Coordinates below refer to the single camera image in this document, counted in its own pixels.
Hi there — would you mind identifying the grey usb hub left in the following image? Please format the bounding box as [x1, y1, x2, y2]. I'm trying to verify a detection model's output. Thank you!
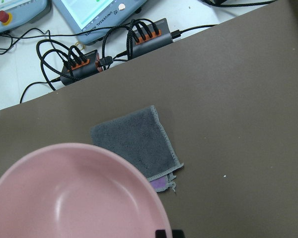
[60, 50, 102, 86]

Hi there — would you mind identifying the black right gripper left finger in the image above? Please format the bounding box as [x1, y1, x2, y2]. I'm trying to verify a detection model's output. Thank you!
[155, 230, 166, 238]

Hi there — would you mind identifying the small pink bowl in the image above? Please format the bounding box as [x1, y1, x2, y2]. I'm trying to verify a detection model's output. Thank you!
[0, 143, 172, 238]

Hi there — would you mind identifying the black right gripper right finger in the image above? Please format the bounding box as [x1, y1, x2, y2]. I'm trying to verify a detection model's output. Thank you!
[172, 230, 185, 238]

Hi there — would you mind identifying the grey usb hub right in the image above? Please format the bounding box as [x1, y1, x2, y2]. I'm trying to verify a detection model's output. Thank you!
[126, 18, 173, 60]

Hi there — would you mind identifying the blue teach pendant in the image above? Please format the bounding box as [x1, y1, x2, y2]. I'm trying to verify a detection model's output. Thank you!
[0, 0, 52, 33]
[52, 0, 146, 45]

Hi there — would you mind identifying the grey usb hub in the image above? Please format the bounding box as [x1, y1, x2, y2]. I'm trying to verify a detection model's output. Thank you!
[126, 18, 173, 60]
[60, 50, 102, 86]

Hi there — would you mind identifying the grey folded cloth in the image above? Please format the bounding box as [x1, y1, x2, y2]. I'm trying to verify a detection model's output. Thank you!
[90, 105, 183, 192]

